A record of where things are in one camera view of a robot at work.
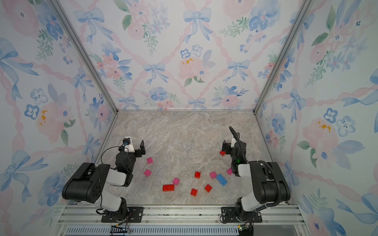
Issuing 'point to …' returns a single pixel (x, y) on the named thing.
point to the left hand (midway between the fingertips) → (136, 140)
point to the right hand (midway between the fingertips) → (233, 139)
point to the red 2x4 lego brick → (168, 188)
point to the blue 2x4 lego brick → (221, 179)
